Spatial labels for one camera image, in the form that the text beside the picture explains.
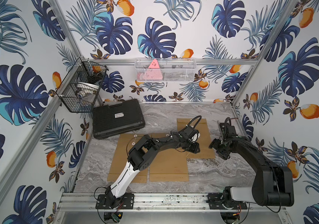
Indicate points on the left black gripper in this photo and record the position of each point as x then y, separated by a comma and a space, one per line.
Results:
192, 141

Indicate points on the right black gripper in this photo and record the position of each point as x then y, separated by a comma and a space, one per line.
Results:
214, 144

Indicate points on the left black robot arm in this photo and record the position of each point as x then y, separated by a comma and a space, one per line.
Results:
142, 154

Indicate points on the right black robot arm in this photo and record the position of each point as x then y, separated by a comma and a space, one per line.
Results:
273, 184

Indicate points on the pink triangular object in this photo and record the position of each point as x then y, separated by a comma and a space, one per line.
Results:
153, 72

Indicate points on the black plastic tool case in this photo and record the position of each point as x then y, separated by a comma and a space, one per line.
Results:
117, 118

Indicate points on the white items in black basket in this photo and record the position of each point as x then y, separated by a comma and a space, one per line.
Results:
86, 89

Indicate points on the white mesh wall basket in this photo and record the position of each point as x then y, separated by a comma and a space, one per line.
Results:
173, 69

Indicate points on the black wire basket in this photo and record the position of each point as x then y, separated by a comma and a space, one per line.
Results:
86, 72

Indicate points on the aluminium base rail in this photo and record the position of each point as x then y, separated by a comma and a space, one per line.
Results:
154, 202

